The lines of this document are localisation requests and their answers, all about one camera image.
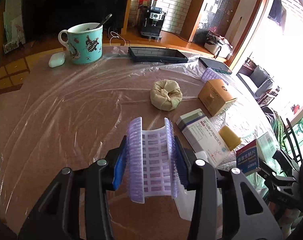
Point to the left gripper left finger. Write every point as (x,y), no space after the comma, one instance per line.
(56,214)

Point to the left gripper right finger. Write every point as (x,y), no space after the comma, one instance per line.
(245,214)

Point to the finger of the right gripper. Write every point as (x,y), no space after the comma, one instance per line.
(286,162)
(274,180)

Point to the blue red medicine box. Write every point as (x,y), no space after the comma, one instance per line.
(260,150)

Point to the yellow plastic cup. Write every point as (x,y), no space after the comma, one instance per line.
(229,137)

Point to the white medicine box purple stripe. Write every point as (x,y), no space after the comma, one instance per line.
(202,136)

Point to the purple blister pack tray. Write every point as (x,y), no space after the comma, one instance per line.
(150,157)

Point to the brown cardboard box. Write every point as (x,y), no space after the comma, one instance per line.
(216,96)

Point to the grey armchair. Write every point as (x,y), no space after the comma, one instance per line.
(258,83)

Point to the dark tablet far right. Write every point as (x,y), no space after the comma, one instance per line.
(215,65)

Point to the purple blister pack on table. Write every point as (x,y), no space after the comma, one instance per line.
(210,74)

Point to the dark tablet near mug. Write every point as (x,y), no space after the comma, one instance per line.
(161,55)

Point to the teal patterned mug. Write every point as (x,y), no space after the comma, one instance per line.
(84,42)

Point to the black coffee machine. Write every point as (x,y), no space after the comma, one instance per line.
(150,19)

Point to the metal spoon in mug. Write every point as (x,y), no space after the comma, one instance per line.
(103,21)

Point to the black television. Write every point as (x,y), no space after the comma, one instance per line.
(42,18)

